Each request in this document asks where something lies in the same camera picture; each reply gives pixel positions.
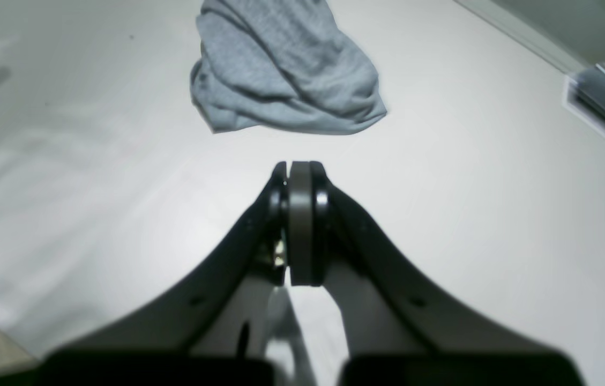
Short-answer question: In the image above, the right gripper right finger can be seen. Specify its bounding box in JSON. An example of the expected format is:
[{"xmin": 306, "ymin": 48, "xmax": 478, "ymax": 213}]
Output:
[{"xmin": 288, "ymin": 161, "xmax": 584, "ymax": 385}]

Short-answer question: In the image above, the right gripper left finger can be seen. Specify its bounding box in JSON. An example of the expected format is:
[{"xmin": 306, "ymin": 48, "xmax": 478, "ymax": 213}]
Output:
[{"xmin": 40, "ymin": 162, "xmax": 287, "ymax": 385}]

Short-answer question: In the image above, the grey t-shirt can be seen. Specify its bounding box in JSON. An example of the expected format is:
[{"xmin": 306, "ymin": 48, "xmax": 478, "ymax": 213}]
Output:
[{"xmin": 190, "ymin": 1, "xmax": 387, "ymax": 135}]

